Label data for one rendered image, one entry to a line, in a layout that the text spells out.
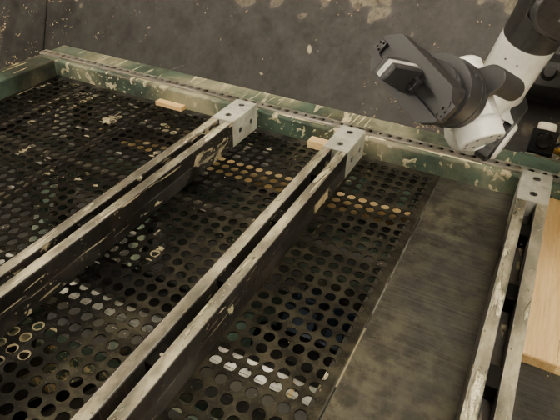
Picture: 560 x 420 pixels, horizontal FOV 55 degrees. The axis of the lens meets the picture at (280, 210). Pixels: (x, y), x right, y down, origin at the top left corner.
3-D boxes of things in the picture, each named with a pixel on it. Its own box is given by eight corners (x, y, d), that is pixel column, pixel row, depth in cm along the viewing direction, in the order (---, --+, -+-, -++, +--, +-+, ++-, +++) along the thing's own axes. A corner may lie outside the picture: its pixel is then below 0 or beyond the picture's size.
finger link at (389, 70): (394, 56, 55) (419, 67, 60) (373, 79, 57) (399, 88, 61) (404, 66, 54) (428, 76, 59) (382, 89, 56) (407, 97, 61)
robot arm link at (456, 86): (403, 9, 61) (443, 33, 70) (348, 74, 65) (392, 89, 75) (477, 84, 56) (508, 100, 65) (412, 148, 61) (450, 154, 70)
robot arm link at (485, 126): (408, 75, 73) (440, 87, 82) (430, 149, 72) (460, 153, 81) (489, 36, 66) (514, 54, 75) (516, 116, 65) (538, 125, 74)
